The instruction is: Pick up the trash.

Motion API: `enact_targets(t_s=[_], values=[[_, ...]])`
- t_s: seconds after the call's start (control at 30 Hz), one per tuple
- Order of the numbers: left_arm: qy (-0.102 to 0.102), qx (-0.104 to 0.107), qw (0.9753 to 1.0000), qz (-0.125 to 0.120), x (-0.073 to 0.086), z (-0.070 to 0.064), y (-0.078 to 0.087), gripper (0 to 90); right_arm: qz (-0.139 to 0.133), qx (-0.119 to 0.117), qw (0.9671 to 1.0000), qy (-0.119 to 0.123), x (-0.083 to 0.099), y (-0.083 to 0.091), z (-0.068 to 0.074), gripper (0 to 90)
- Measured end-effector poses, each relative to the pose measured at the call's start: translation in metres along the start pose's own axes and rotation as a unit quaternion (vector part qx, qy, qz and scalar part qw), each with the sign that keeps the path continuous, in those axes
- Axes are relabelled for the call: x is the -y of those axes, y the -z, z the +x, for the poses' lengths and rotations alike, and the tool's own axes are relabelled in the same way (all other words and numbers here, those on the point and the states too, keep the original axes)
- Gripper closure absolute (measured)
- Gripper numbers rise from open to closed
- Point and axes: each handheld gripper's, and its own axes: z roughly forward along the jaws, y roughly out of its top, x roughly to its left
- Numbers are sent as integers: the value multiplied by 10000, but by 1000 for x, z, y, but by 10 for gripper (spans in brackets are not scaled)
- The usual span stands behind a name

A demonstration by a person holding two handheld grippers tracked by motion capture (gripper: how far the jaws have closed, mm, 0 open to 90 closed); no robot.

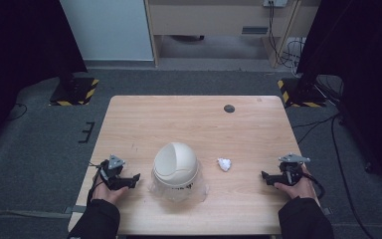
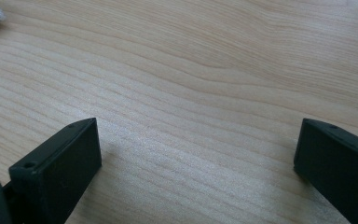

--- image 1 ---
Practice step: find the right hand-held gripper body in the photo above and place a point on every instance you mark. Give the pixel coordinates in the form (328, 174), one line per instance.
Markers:
(291, 168)

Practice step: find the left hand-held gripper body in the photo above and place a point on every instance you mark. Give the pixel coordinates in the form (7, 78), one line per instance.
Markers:
(112, 170)

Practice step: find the white dome-lid trash bin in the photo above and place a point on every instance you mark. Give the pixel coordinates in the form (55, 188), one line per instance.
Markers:
(176, 164)

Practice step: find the white paper ball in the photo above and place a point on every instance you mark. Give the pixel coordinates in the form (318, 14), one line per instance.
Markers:
(225, 164)

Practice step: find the person's left hand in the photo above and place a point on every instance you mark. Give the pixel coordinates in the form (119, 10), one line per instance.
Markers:
(107, 195)

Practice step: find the person's right hand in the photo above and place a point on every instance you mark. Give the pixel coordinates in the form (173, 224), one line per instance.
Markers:
(299, 191)

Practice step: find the clear plastic bin liner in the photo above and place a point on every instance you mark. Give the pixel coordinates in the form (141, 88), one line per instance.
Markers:
(199, 192)

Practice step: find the black stand base hazard tape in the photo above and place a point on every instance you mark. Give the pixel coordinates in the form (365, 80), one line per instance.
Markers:
(74, 91)
(300, 94)

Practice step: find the dark round table grommet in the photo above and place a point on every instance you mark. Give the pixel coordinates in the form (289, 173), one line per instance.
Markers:
(229, 108)

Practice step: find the black curtain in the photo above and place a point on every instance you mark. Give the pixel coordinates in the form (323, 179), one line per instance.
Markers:
(364, 66)
(16, 49)

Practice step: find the white panel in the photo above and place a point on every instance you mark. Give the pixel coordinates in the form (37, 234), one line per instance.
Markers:
(107, 30)

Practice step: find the grey power strip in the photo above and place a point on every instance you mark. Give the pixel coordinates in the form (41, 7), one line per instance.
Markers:
(275, 2)

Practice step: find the light wooden desk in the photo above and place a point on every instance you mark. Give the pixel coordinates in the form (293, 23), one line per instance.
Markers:
(212, 16)

